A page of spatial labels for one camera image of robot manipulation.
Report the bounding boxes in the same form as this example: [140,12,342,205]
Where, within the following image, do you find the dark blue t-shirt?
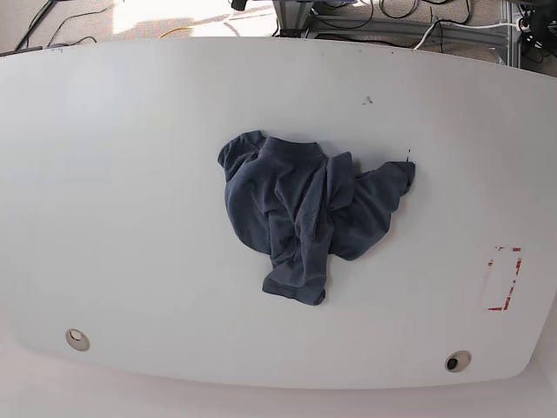
[218,131,415,306]

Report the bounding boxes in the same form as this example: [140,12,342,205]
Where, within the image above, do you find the red tape rectangle marking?
[481,246,523,312]

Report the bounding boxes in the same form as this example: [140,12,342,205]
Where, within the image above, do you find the right table grommet hole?
[445,350,472,374]

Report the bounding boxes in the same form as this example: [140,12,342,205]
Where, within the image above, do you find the table grommet hole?
[65,328,91,352]
[445,350,472,374]

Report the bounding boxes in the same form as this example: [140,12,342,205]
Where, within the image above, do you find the left table grommet hole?
[65,328,91,352]

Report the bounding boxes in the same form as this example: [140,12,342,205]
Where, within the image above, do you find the aluminium frame rail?
[272,1,522,68]

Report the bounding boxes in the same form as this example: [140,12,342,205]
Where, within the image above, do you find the yellow cable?
[158,25,192,39]

